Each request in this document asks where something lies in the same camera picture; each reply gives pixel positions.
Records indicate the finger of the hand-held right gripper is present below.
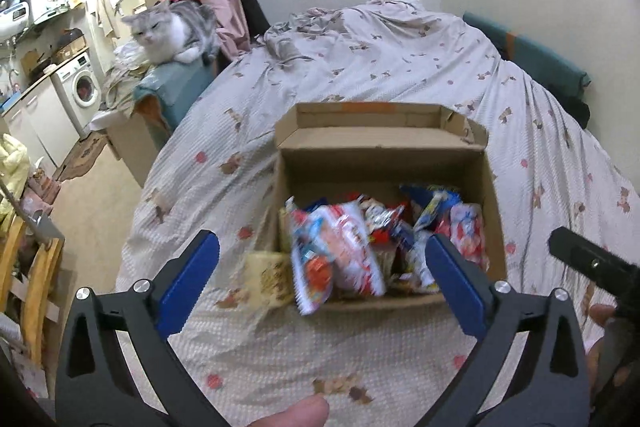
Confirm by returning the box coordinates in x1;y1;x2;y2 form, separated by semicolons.
548;227;640;303

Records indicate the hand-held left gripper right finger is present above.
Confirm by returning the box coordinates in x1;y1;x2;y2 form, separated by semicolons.
425;232;593;427

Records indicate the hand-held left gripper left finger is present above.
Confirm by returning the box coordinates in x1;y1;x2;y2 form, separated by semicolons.
54;228;221;427

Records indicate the pink packet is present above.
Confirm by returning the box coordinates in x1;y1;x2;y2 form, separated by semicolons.
450;202;489;271

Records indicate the tan snack packet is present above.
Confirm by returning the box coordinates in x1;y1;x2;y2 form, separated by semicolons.
242;249;296;308

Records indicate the blue and white packet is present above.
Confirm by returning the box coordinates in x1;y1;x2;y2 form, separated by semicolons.
400;184;461;233

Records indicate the white and red cartoon packet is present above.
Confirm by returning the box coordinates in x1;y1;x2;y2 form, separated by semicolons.
287;199;388;318

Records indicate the brown cardboard box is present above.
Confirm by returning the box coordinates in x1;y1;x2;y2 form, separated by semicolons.
272;102;508;305

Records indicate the person's right hand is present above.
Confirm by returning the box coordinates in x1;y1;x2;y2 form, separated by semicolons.
584;303;619;404

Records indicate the person's left hand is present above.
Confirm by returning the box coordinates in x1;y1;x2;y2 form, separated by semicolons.
247;394;331;427

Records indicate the wooden chair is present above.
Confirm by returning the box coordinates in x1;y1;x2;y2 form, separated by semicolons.
0;212;66;368

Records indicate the dark cloth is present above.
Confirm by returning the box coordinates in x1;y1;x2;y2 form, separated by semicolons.
562;94;591;130

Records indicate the patterned rug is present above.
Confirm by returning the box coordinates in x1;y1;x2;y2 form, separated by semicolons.
55;132;108;182

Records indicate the teal cloth covered box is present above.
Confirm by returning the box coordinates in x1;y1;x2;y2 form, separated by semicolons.
105;57;219;188

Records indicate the yellow jacket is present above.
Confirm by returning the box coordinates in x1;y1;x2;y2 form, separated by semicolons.
0;134;31;218

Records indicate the teal pillow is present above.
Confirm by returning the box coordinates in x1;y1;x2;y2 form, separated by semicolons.
462;11;591;98

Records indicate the light crumpled cloth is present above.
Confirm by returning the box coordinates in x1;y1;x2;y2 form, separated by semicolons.
97;42;153;115

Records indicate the white kitchen cabinet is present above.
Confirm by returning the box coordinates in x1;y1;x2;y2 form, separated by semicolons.
0;79;66;168

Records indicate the white washing machine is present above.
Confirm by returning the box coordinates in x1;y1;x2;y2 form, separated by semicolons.
50;52;103;140

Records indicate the printed checked bedsheet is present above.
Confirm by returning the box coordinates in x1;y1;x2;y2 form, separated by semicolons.
115;0;640;427

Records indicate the grey and white cat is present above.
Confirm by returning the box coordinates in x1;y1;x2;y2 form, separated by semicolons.
121;2;221;64

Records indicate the hanging white towel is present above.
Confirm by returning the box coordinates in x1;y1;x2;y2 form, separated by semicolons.
95;0;125;40

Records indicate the white water heater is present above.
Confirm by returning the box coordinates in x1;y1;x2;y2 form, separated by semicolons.
0;0;51;42

